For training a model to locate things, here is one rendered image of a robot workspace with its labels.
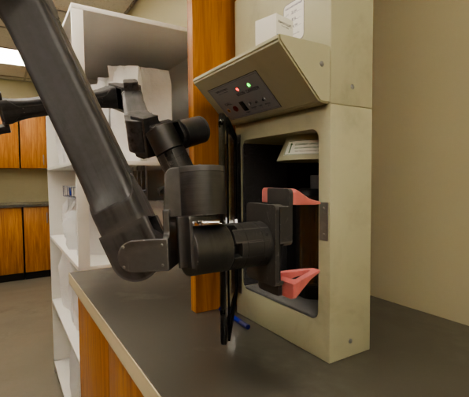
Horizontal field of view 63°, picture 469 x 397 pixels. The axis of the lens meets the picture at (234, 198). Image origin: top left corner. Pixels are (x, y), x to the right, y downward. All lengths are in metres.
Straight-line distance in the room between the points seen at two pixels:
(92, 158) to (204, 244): 0.16
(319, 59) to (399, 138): 0.50
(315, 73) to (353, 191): 0.23
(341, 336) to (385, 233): 0.47
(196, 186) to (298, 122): 0.38
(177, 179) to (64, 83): 0.17
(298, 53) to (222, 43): 0.40
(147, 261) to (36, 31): 0.29
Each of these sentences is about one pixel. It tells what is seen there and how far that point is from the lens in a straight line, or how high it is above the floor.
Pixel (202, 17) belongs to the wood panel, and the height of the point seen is 1.68.
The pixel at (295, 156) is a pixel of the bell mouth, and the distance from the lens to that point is 0.79.
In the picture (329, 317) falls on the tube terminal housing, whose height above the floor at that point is 1.03.
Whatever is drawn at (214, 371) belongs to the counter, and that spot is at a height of 0.94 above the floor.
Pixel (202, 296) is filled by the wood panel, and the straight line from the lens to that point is 1.00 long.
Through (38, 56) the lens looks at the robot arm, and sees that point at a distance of 0.52.
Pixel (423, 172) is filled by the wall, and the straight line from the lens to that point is 1.10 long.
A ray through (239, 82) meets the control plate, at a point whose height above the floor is 1.47.
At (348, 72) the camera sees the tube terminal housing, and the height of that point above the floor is 1.47.
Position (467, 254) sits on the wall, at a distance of 1.06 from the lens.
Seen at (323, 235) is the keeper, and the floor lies 1.17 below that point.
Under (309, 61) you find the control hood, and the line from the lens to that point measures 0.69.
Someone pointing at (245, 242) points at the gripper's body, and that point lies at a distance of 0.45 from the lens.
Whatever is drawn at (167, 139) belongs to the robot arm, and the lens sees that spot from 0.72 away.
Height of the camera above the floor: 1.28
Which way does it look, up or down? 3 degrees down
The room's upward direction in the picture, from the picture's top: straight up
